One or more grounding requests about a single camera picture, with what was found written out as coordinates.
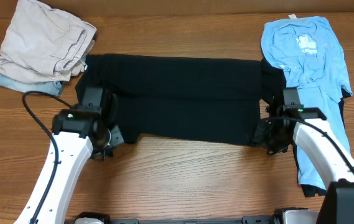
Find black garment under blue shirt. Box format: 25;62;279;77
293;87;352;197

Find light blue t-shirt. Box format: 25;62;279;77
260;16;353;190

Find folded beige garment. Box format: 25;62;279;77
0;0;96;83

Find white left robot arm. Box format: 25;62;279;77
16;87;124;224

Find folded light blue jeans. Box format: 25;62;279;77
0;74;65;96

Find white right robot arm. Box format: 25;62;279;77
251;88;354;224

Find black t-shirt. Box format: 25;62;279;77
75;54;286;146

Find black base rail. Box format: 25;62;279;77
70;211;289;224

